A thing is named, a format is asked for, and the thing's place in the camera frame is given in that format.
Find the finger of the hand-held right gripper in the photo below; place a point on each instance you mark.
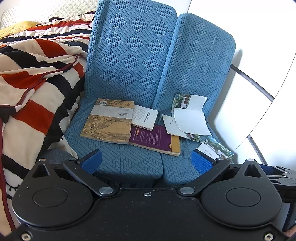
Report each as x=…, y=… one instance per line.
x=281, y=181
x=281, y=171

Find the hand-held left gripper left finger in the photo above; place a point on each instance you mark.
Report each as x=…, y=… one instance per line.
x=90, y=162

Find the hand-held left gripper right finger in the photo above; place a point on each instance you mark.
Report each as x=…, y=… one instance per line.
x=201, y=162

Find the tan painting cover book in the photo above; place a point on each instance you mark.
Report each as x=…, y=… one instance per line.
x=106, y=125

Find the purple book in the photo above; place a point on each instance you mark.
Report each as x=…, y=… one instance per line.
x=152, y=139

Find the white and orange book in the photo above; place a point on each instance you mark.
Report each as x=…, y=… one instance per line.
x=143, y=118

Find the white lined cover notebook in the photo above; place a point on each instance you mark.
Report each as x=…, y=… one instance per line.
x=170, y=124

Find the red black cream striped blanket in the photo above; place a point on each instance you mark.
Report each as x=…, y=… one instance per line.
x=34, y=111

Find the blue textured sofa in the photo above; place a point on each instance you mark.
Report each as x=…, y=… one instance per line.
x=129, y=46

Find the white cabinet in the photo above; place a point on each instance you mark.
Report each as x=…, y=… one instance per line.
x=266, y=46

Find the yellow pillow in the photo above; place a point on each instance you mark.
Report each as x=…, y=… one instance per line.
x=20, y=26

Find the white quilted pillow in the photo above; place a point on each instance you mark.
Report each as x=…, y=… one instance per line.
x=57, y=9

